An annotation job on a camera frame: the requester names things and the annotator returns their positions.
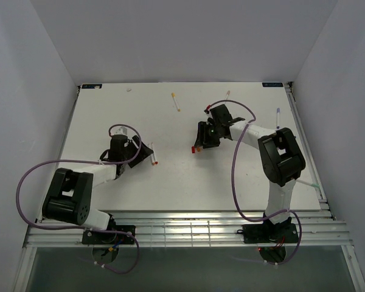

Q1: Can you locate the red white marker body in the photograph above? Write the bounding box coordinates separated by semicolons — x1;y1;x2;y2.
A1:
151;142;158;165

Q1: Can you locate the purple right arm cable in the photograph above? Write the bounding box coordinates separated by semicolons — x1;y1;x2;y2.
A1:
206;99;302;266

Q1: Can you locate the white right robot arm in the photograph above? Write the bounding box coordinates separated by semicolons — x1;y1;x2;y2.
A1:
194;100;306;242

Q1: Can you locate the yellow capped white marker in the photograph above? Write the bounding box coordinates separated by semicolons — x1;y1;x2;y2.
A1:
171;92;181;112

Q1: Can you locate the left blue table sticker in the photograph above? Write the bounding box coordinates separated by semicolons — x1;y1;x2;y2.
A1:
81;83;103;89

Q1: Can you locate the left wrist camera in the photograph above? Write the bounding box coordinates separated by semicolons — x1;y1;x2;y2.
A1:
114;127;128;136

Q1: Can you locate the aluminium front rail frame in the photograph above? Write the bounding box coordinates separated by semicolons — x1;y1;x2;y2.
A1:
24;209;353;249

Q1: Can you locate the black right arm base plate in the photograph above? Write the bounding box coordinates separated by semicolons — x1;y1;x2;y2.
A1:
237;223;299;244

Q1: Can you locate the blue table sticker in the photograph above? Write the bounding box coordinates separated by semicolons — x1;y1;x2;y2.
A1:
81;83;103;89
262;82;283;88

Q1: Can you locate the right blue table sticker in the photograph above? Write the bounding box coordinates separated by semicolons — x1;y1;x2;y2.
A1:
262;82;283;88

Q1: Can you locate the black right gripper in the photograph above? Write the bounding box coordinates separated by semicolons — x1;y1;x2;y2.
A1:
195;121;221;148

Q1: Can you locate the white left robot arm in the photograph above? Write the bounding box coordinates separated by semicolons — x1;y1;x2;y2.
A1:
42;134;154;243

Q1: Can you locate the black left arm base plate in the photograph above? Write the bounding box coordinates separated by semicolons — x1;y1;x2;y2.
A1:
82;225;136;246

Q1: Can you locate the green tipped thin pen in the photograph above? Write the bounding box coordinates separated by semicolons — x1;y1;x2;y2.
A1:
296;179;320;189

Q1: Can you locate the purple capped white marker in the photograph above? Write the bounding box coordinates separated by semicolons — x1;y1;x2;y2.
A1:
276;108;280;130

